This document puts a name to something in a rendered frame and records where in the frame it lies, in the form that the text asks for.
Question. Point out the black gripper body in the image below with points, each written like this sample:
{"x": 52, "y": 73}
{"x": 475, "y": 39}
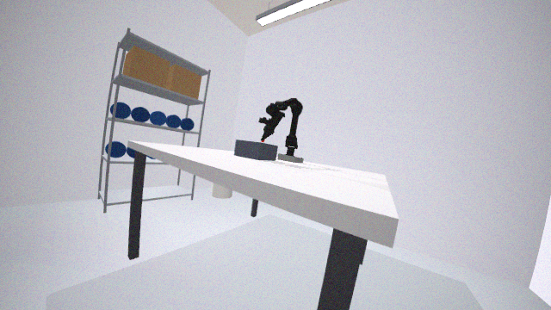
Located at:
{"x": 272, "y": 125}

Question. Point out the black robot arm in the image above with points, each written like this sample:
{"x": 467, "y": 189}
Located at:
{"x": 274, "y": 111}

